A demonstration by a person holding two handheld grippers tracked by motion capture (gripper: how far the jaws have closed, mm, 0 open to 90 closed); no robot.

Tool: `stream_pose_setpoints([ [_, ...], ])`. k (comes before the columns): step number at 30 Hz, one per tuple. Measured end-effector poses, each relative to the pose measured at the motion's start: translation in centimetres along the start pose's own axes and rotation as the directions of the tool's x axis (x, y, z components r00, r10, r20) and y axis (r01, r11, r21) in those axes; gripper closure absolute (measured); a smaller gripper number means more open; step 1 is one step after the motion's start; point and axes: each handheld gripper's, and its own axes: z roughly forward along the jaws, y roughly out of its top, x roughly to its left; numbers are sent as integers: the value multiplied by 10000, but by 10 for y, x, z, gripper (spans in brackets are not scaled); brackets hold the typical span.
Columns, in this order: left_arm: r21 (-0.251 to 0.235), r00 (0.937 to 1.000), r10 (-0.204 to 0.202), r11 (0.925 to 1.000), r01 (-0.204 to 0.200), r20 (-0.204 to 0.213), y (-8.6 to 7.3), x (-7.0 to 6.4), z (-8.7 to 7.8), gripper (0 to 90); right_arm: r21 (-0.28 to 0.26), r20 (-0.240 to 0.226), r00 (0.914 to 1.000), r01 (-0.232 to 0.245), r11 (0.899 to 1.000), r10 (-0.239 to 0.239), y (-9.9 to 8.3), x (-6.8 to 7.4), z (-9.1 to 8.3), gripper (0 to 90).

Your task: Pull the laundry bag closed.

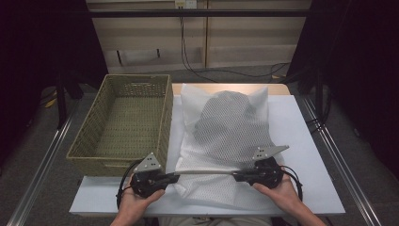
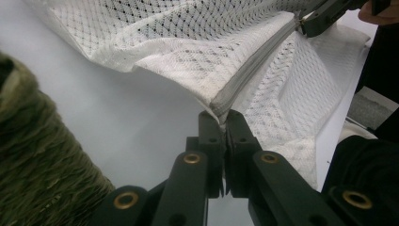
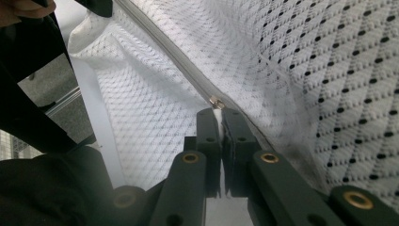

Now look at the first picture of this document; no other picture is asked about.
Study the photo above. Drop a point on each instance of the white mesh laundry bag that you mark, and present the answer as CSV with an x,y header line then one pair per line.
x,y
194,103

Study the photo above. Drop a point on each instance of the person's light trousers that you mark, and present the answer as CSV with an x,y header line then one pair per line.
x,y
213,221

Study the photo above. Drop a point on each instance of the black curtain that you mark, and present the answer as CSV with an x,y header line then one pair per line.
x,y
37,47
360,62

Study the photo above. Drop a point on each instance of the black metal stand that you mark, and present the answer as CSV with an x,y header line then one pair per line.
x,y
61,103
319,94

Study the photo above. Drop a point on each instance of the person's left hand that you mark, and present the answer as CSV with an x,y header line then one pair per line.
x,y
131,210

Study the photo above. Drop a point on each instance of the black horizontal metal bar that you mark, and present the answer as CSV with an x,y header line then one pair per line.
x,y
200,13

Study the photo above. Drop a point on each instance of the person's right hand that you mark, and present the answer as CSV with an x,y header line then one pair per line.
x,y
284,197

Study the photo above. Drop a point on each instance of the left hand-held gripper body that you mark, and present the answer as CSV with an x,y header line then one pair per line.
x,y
146,183

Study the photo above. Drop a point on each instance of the white wall socket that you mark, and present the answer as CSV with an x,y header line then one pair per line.
x,y
185,3

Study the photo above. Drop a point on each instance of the white table cover sheet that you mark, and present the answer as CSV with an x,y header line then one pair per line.
x,y
313,141

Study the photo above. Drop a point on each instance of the dark cloth garment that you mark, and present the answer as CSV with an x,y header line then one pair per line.
x,y
226,125

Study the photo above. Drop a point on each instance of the green woven basket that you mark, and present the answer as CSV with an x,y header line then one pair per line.
x,y
131,125

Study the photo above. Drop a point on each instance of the metal floor rail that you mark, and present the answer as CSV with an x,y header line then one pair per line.
x,y
47,157
351,175

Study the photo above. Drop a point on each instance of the yellow floor strip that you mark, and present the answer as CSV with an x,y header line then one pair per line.
x,y
51,102

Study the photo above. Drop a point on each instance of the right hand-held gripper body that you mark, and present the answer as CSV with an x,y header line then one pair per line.
x,y
266,175

